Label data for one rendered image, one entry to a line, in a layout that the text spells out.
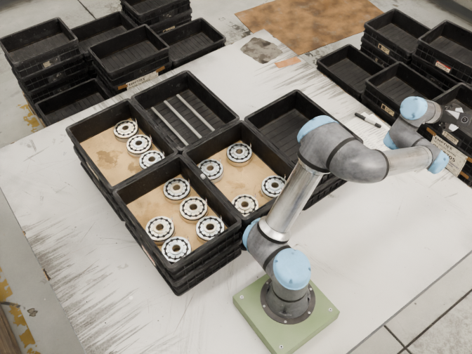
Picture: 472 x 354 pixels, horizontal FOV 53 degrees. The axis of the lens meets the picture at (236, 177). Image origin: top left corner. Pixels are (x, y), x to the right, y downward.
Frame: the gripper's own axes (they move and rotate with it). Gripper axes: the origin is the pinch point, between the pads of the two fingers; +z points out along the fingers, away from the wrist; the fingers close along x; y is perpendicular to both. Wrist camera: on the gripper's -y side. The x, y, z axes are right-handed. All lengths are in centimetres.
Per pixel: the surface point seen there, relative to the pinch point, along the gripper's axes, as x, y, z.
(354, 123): 13, 51, 10
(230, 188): 47, 51, -57
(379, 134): 14.9, 39.0, 15.1
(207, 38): -11, 187, 20
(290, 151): 29, 48, -32
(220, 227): 57, 39, -69
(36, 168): 65, 126, -102
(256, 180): 42, 47, -48
